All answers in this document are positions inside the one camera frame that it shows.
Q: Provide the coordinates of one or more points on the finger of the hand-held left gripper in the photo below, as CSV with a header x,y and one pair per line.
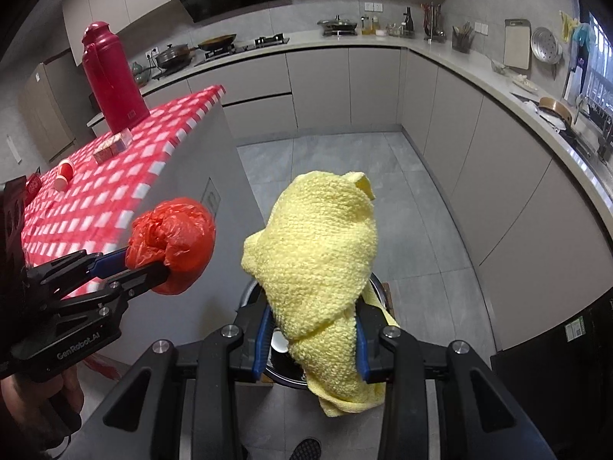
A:
x,y
112,258
139,280

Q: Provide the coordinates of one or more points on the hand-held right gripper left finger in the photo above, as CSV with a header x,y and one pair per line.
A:
x,y
261,345

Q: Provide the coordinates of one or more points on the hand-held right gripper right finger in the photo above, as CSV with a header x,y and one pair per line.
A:
x,y
363,345

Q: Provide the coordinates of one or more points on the steel trash bin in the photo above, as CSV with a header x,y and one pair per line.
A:
x,y
289,373

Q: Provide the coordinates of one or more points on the orange plastic bag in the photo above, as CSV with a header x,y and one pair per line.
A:
x,y
177,235

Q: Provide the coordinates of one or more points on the yellow knitted cloth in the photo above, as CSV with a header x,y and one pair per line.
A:
x,y
316,258

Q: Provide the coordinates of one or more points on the person's left hand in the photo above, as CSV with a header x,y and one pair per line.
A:
x,y
28,407

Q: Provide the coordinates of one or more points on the red checked tablecloth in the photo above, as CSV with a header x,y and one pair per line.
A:
x,y
119,167

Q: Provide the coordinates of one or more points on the red paper cup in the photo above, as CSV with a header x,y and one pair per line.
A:
x,y
64,175

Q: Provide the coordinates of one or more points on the small red white box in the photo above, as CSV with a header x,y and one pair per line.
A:
x,y
111,147

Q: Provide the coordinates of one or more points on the black shoe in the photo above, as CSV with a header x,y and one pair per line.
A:
x,y
306,449

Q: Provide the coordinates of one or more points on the grey kitchen island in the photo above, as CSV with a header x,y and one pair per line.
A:
x,y
210,163

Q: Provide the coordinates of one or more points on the beige refrigerator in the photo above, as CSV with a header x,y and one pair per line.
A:
x,y
48,115

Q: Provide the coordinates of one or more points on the red thermos jug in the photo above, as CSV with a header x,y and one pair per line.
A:
x,y
112,86

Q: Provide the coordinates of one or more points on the green ceramic vase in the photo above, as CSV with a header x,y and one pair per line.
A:
x,y
140,74

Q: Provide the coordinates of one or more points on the black cardboard box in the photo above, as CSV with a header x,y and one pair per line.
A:
x,y
550,383

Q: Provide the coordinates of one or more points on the black induction cooker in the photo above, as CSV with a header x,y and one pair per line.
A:
x,y
170,71

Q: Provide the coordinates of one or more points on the grey pan with lid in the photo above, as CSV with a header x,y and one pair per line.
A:
x,y
172,55

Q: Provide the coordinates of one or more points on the grey kitchen counter cabinets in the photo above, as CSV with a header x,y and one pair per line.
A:
x,y
479,153

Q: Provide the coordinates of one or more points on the black wok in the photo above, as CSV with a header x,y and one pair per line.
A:
x,y
218,42

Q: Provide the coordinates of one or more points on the black gas stove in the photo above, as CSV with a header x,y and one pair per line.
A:
x,y
258,43

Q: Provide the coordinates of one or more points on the round wooden steamer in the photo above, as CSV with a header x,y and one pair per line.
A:
x,y
555,110

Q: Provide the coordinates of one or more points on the yellow oil bottle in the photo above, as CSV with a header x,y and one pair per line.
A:
x,y
368,26

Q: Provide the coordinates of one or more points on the dark utensil holder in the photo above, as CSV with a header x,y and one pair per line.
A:
x,y
462,40

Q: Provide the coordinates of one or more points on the steel pot with glass lid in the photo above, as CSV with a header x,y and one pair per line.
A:
x,y
337,25

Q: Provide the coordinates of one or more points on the dark glass bottle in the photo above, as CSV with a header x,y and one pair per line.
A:
x,y
408,24

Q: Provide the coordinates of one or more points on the metal dish rack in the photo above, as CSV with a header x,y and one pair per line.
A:
x,y
598,115

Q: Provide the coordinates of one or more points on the utensil rack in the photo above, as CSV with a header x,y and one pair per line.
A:
x,y
433,21

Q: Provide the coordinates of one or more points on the white cutting board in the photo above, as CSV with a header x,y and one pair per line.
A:
x,y
516,45

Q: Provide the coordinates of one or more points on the round metal steamer tray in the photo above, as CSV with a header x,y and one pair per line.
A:
x,y
546,45

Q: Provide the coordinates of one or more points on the yellow hanging rag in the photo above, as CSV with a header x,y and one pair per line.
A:
x,y
567,26

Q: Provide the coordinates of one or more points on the blue hanging glove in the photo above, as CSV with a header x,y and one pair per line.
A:
x,y
583,34

